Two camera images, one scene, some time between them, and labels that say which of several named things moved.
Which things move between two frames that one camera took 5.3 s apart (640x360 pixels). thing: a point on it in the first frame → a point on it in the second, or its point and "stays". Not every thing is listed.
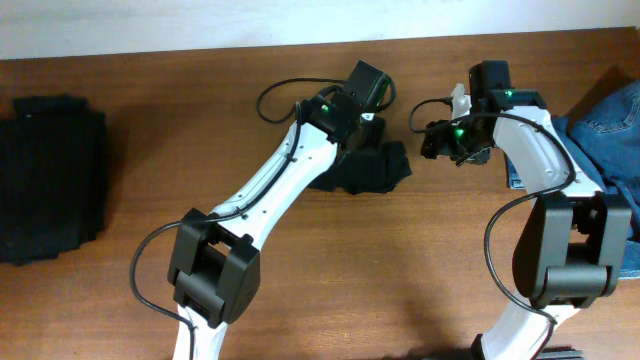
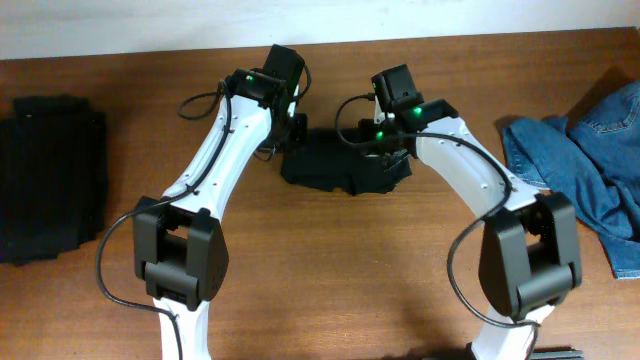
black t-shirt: [372, 173] stays
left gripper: [373, 132] → [298, 126]
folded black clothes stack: [53, 177] stays
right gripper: [438, 139] → [367, 128]
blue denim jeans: [604, 127] stays
